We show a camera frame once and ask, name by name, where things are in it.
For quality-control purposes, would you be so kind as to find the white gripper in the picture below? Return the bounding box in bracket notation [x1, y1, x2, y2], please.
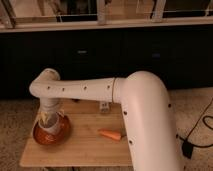
[39, 98, 61, 124]

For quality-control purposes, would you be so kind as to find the white ceramic cup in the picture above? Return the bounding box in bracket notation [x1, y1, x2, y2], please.
[38, 113, 60, 135]

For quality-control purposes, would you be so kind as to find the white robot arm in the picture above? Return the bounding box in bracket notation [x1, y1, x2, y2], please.
[29, 68, 184, 171]

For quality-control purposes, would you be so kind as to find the orange ceramic bowl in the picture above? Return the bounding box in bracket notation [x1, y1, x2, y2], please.
[32, 115, 71, 146]

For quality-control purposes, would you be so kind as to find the wooden table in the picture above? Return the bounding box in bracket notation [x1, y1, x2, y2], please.
[20, 99, 132, 167]

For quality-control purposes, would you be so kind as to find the white remote control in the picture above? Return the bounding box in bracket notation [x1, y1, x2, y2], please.
[99, 101, 110, 113]

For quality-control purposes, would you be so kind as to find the orange carrot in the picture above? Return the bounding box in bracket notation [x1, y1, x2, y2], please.
[98, 129, 124, 141]

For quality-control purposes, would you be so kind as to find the white window frame railing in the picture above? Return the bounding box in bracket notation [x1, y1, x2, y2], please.
[0, 0, 213, 33]

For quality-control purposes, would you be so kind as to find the black power cable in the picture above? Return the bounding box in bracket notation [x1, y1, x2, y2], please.
[176, 96, 213, 160]

